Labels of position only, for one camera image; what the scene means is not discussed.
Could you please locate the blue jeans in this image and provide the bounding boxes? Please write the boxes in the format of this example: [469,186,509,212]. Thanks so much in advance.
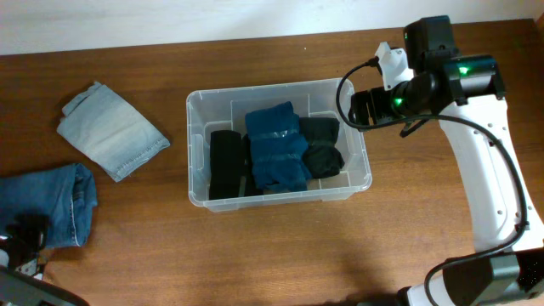
[1,163,98,248]

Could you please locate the dark grey cloth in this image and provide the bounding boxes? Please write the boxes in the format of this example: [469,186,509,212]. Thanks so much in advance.
[299,117,344,179]

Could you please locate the blue cloth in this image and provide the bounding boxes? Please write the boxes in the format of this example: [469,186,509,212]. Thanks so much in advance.
[245,101,312,192]

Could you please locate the light grey jeans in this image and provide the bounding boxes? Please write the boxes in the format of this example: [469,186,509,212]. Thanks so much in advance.
[57,82,170,182]

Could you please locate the black cloth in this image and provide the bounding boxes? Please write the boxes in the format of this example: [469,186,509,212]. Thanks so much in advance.
[209,130,264,200]

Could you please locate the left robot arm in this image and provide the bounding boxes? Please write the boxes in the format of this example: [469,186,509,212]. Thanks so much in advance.
[1,215,88,306]

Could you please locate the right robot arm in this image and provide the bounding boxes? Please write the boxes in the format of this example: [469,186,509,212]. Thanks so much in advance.
[342,15,543,305]

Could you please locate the clear plastic storage bin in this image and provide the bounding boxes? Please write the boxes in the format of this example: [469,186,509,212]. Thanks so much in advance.
[186,78,372,213]

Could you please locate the right black cable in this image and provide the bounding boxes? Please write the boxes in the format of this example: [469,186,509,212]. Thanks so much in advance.
[335,57,530,306]

